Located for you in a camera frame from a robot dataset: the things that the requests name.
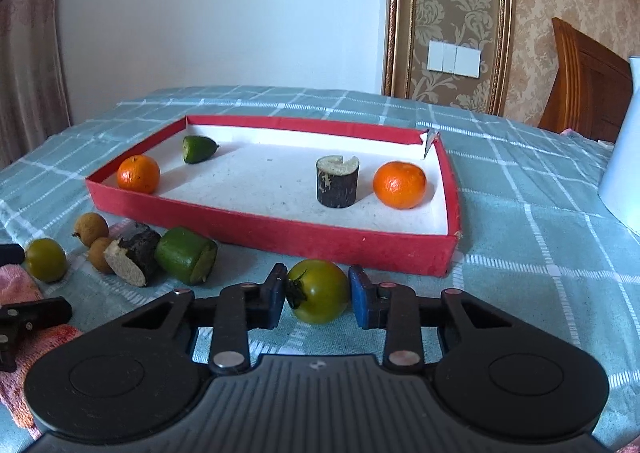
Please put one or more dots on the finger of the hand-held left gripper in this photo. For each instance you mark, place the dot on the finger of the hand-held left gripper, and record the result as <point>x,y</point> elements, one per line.
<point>45,312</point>
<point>11,254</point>

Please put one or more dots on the light green cucumber chunk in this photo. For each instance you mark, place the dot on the light green cucumber chunk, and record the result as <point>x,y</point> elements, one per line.
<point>180,253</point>

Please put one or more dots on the pink white cloth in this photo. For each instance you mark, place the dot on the pink white cloth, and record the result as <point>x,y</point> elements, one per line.
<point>570,132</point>

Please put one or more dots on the orange tangerine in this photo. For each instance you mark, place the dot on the orange tangerine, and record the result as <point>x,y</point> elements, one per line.
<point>139,174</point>
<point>400,185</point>

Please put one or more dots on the green tomato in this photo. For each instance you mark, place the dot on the green tomato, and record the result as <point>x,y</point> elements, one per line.
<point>322,293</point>
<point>46,260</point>

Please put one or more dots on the red cardboard box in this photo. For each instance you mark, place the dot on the red cardboard box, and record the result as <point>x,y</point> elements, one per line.
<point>300,238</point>

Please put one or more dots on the notched dark sugarcane piece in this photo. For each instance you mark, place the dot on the notched dark sugarcane piece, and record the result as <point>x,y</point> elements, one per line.
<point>337,188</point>

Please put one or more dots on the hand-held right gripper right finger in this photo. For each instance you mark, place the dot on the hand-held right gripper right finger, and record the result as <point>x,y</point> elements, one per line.
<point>357,298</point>

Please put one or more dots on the gilded wall frame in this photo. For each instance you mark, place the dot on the gilded wall frame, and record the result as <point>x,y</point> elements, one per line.
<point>395,8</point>

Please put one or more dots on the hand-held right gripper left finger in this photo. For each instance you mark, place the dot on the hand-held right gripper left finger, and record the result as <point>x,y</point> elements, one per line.
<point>276,298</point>

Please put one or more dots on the brown longan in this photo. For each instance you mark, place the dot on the brown longan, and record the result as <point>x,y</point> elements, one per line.
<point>97,255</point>
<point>91,229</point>

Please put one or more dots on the pink towel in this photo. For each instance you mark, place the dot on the pink towel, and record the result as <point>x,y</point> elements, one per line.
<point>15,288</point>

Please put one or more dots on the dark green cucumber end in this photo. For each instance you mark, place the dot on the dark green cucumber end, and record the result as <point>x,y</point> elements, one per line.
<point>197,150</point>

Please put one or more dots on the wooden headboard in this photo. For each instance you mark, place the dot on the wooden headboard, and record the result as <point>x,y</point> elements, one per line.
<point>585,93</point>

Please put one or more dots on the white wall switch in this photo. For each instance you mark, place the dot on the white wall switch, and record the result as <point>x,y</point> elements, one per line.
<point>454,58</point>

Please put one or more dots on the white electric kettle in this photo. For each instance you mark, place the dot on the white electric kettle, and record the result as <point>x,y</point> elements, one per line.
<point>625,168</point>

